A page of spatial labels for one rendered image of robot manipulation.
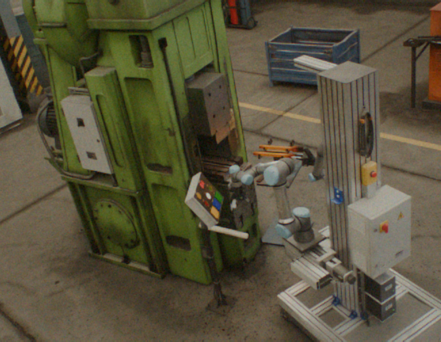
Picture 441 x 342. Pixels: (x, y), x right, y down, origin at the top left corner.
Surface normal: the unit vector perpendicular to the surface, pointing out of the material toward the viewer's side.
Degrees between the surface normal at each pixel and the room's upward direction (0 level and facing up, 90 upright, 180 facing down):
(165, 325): 0
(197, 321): 0
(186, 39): 90
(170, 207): 90
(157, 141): 89
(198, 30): 90
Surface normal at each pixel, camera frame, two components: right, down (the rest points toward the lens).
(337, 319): -0.16, -0.85
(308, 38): -0.59, 0.49
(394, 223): 0.52, 0.36
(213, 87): 0.83, 0.15
